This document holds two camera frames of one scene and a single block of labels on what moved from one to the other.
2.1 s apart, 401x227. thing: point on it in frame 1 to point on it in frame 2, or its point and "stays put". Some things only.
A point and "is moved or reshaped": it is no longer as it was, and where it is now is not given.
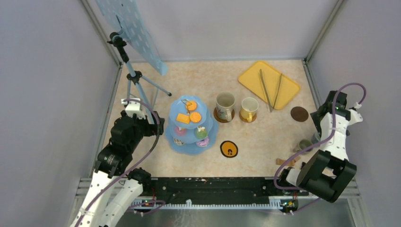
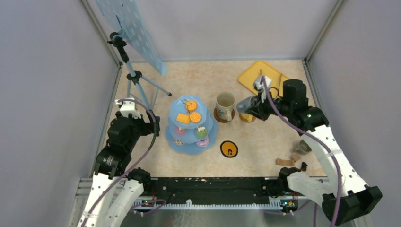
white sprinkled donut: x=178 y=142 stays put
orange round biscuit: x=191 y=106 stays put
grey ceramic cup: x=315 y=138 is moved or reshaped
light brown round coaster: x=245 y=120 stays put
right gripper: x=316 y=122 to x=259 y=108
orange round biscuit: x=195 y=117 stays put
